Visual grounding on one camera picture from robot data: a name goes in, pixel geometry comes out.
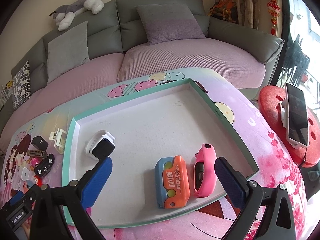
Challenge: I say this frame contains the white smartwatch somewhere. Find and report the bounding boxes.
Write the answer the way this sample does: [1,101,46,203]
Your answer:
[85,129,115,160]

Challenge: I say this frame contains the pink puppy toy figure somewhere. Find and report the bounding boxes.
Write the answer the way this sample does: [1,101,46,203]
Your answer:
[30,157,43,186]

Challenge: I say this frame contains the black toy car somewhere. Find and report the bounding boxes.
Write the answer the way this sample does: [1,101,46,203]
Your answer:
[34,153,55,178]

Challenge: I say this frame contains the white hair claw clip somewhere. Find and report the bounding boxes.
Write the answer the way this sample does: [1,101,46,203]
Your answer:
[49,128,67,154]

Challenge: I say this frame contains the gold black patterned lighter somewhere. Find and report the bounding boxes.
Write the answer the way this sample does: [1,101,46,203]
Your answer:
[27,150,48,158]

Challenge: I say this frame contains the black power adapter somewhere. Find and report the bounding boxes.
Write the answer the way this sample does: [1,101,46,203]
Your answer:
[31,136,49,152]

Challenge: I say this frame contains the pink fitness band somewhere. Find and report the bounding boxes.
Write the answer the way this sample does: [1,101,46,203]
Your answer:
[194,143,217,198]

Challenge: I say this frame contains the cartoon printed table cloth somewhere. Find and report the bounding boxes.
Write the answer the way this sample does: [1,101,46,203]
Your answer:
[1,68,307,239]

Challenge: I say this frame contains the orange blue carrot knife toy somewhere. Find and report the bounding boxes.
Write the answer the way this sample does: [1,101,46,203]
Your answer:
[155,155,190,209]

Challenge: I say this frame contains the teal white box lid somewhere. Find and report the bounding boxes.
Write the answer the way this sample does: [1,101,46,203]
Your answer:
[62,79,259,229]

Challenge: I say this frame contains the red plastic stool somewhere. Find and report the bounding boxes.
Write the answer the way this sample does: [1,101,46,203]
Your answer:
[258,86,319,168]

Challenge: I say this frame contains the smartphone on stand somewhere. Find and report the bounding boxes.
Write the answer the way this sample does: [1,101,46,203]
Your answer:
[279,83,309,149]

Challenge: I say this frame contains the pink sofa cover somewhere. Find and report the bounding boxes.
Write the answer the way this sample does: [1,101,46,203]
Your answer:
[1,38,266,152]

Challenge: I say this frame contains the black white patterned cushion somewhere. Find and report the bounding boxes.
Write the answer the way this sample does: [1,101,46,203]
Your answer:
[12,61,31,110]

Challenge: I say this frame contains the light grey cushion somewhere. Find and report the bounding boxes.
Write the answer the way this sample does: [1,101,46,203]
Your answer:
[47,21,89,83]

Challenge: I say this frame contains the grey sofa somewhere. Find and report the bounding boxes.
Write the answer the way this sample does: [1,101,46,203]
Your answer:
[0,0,285,133]

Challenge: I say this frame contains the husky plush toy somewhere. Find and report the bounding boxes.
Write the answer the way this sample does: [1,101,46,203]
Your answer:
[49,0,104,31]

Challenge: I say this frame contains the grey purple cushion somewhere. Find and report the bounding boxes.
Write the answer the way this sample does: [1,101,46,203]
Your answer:
[136,3,206,45]

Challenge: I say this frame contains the orange toy by curtain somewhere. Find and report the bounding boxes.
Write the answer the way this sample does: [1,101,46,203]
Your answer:
[209,0,239,24]

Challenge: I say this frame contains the red chinese knot decoration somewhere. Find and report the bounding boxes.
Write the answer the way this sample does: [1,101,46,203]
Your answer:
[267,0,280,36]

